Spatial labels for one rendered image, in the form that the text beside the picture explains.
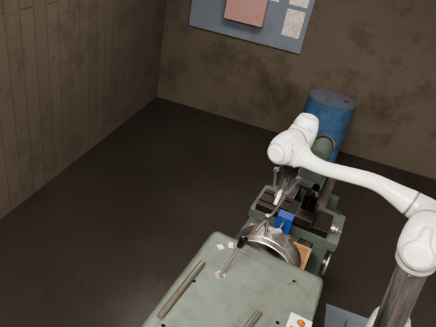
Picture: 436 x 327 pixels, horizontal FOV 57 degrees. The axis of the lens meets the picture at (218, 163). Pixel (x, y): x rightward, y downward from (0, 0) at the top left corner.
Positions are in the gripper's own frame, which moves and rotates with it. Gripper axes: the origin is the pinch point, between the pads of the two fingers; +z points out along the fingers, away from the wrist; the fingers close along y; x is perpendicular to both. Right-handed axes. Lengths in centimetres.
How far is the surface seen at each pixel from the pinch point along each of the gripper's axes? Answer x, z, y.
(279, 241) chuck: 15.9, 9.2, -8.5
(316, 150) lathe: -94, 17, -4
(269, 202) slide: -44, 35, 8
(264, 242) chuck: 21.6, 9.0, -3.2
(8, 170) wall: -35, 102, 202
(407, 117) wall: -352, 57, -77
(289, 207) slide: -47, 35, -4
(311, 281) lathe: 33.2, 6.4, -25.3
